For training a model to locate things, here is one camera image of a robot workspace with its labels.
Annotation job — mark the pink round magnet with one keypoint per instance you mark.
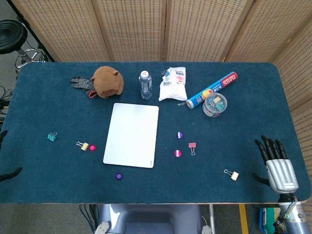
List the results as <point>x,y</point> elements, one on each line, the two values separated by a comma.
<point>178,153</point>
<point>92,147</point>

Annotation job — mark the clear plastic water bottle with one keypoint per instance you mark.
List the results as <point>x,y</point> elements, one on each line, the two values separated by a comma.
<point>145,85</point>

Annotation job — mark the dark blue table cloth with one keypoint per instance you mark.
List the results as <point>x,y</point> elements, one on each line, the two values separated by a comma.
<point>61,109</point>

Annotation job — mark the small silver binder clip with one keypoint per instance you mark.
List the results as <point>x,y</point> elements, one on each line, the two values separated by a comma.
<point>180,104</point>

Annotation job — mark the pink binder clip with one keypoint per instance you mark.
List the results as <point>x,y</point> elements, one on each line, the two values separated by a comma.
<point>192,145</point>

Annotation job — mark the blue plastic crate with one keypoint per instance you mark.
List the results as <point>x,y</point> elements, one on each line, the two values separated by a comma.
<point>264,219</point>

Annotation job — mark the white board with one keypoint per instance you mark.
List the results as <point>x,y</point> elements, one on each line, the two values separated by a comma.
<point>131,134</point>

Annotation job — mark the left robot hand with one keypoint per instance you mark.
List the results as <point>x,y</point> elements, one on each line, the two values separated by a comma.
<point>12,173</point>

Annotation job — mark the teal binder clip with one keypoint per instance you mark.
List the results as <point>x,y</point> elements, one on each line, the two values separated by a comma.
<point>51,137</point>

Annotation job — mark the grey knit work glove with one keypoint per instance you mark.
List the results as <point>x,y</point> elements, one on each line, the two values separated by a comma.
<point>81,83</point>

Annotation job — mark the black round stool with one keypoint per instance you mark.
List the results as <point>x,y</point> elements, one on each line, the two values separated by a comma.
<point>9,36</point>

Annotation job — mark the purple round magnet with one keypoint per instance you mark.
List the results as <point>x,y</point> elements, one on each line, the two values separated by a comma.
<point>118,176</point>
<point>180,135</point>

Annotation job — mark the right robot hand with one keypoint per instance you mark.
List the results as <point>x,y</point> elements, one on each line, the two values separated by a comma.
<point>282,174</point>

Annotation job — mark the white table leg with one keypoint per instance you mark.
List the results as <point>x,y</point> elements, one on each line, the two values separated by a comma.
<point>211,214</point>

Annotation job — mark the beige binder clip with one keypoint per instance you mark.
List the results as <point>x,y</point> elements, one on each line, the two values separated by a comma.
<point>235,176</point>
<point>84,146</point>

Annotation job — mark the clear jar of binder clips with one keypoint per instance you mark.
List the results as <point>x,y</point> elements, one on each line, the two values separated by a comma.
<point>214,107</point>

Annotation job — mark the blue grey robot torso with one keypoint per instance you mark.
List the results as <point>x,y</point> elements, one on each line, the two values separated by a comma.
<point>151,219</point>

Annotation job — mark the blue binder clip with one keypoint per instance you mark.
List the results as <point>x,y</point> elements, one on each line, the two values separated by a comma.
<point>167,73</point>

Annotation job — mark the white powder bag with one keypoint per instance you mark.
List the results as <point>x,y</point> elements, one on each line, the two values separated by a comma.
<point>171,91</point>

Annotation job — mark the brown capybara plush toy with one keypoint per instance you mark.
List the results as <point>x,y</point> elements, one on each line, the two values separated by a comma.
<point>107,80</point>

